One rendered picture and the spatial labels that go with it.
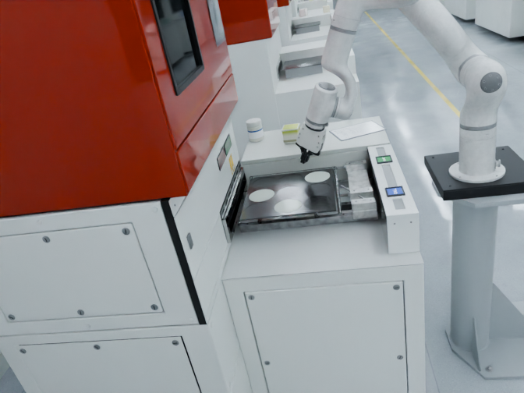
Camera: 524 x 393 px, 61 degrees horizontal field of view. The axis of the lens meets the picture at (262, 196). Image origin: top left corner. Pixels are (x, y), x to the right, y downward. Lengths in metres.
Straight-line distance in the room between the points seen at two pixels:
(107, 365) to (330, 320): 0.72
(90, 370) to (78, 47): 0.99
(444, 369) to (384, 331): 0.69
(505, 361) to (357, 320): 0.91
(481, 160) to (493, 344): 0.93
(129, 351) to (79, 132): 0.69
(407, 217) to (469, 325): 0.90
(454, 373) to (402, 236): 0.94
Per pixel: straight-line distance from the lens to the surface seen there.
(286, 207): 1.61
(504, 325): 2.33
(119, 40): 1.01
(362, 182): 1.76
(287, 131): 1.98
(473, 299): 2.09
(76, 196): 1.19
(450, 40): 1.63
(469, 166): 1.78
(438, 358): 2.27
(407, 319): 1.55
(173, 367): 1.48
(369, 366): 1.69
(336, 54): 1.58
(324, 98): 1.61
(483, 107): 1.69
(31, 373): 1.71
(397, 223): 1.40
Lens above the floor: 1.67
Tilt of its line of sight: 27 degrees down
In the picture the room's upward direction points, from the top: 11 degrees counter-clockwise
